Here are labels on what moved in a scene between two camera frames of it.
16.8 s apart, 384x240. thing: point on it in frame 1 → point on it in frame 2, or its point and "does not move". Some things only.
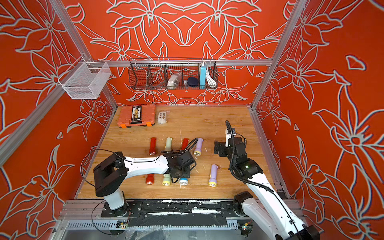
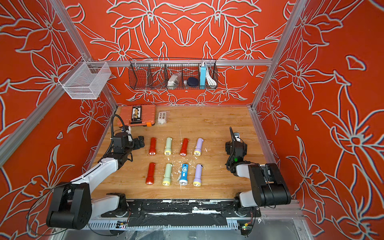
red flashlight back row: (152, 146) does not move
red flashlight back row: (185, 143) does not move
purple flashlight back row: (197, 151) does not move
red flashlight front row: (150, 179) does not move
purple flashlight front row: (213, 180) → (197, 181)
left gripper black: (188, 175) → (136, 145)
